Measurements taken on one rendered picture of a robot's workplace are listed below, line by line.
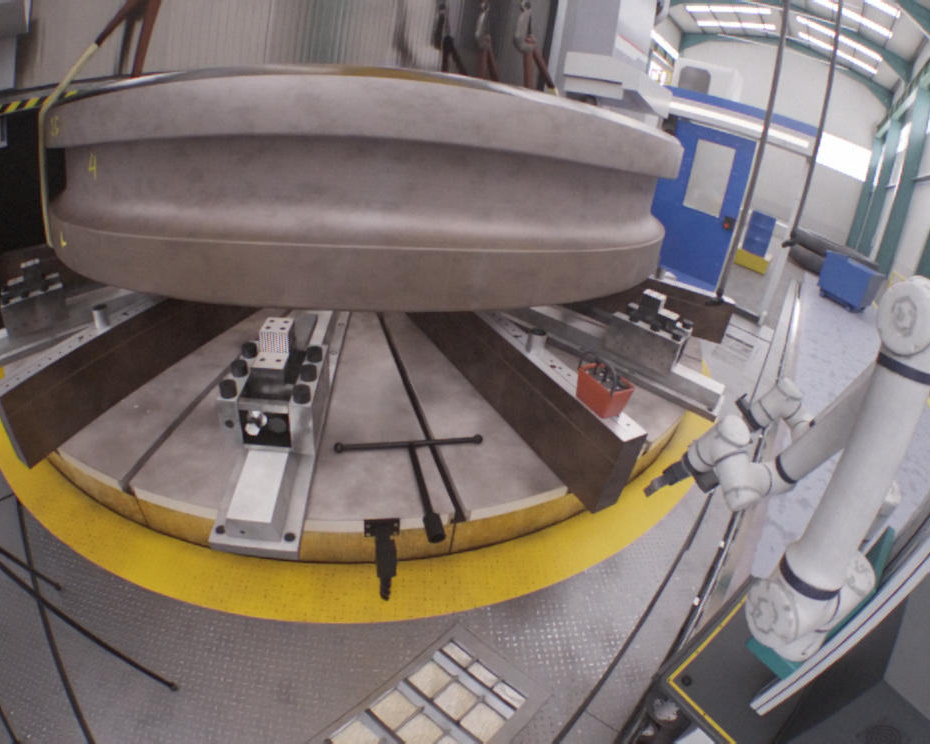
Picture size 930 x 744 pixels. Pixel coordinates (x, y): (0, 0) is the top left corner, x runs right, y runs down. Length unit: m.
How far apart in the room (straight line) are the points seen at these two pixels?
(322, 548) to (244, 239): 1.21
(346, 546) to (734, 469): 1.39
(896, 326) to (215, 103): 1.94
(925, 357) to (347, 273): 1.70
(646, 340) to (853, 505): 2.04
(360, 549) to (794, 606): 1.50
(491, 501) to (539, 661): 0.65
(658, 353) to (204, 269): 2.33
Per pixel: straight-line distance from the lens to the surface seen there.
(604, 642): 1.95
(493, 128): 1.78
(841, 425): 1.10
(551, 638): 1.89
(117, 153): 2.41
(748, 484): 1.14
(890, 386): 0.86
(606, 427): 1.72
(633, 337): 2.78
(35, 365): 2.26
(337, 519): 1.71
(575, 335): 3.03
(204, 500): 1.85
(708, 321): 4.01
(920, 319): 0.83
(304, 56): 4.62
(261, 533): 1.58
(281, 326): 1.76
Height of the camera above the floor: 1.61
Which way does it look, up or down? 30 degrees down
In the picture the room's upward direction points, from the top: 9 degrees clockwise
